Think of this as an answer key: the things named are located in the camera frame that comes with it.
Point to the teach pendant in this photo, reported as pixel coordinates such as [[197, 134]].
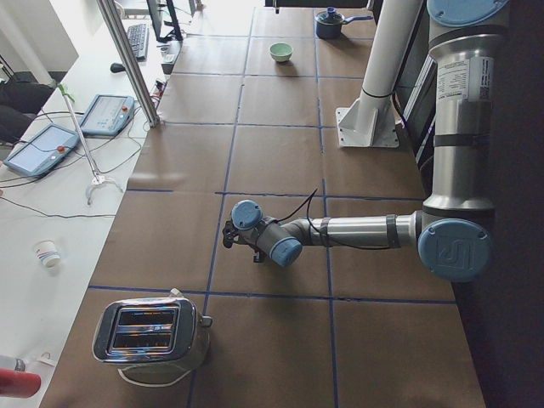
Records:
[[43, 152], [107, 115]]

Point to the white pedestal column with base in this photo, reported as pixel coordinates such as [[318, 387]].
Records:
[[369, 121]]

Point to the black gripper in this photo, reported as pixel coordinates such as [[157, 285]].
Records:
[[251, 244]]

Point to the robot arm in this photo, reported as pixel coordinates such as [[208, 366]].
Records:
[[449, 231]]

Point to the blue saucepan with lid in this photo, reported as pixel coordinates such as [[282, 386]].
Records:
[[329, 23]]

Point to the aluminium frame post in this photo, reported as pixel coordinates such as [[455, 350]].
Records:
[[117, 31]]

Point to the black keyboard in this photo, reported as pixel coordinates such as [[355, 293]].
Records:
[[138, 38]]

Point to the far teach pendant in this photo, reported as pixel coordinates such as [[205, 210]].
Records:
[[107, 115]]

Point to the paper cup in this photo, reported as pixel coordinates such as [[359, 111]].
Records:
[[47, 253]]

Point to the silver toaster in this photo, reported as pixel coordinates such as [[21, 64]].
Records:
[[153, 342]]

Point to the black computer mouse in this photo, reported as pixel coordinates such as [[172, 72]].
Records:
[[117, 68]]

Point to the green bowl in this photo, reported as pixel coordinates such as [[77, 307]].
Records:
[[280, 52]]

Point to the red bottle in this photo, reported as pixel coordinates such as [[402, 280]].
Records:
[[16, 382]]

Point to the near teach pendant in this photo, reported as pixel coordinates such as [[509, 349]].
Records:
[[43, 152]]

